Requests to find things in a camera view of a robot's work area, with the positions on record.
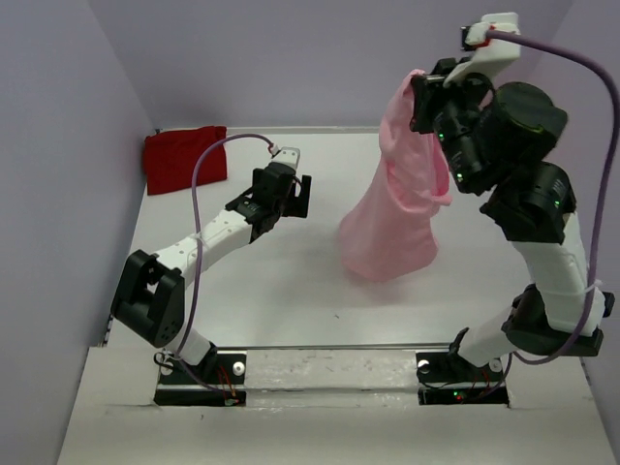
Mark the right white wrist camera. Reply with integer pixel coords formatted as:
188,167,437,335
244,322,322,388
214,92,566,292
443,12,521,88

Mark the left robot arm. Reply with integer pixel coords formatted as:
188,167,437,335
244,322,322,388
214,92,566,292
110,162,312,383

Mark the pink t shirt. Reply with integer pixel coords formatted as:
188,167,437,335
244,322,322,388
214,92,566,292
338,69,451,282

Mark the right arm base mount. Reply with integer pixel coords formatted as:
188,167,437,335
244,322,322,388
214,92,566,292
416,348,510,406

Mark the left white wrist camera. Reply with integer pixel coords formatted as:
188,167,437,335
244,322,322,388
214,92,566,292
269,145,300,171

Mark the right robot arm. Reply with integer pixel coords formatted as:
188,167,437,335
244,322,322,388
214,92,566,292
410,58,614,380

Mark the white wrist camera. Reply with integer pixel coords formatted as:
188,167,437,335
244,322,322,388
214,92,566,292
269,145,300,171
443,12,521,88

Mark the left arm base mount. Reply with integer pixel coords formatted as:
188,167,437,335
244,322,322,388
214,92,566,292
153,350,247,407

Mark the dark red folded t shirt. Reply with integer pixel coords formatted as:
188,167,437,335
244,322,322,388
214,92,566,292
142,126,227,196

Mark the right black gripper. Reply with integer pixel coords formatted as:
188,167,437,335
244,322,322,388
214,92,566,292
408,55,493,193

